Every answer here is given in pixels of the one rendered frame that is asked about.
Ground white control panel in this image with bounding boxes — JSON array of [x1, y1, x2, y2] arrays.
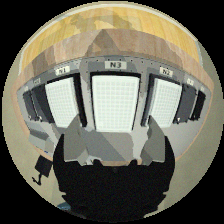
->
[[25, 121, 56, 153]]

